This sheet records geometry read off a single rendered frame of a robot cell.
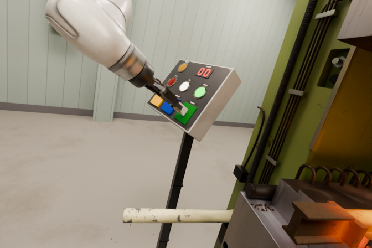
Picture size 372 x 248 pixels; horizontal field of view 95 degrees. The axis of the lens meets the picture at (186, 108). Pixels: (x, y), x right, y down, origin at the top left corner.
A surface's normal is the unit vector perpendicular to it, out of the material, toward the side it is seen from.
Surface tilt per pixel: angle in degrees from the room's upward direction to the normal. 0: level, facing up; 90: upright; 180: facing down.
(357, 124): 90
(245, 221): 90
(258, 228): 90
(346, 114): 90
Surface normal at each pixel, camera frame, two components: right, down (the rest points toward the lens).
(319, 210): 0.22, -0.95
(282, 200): -0.95, -0.17
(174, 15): 0.41, 0.30
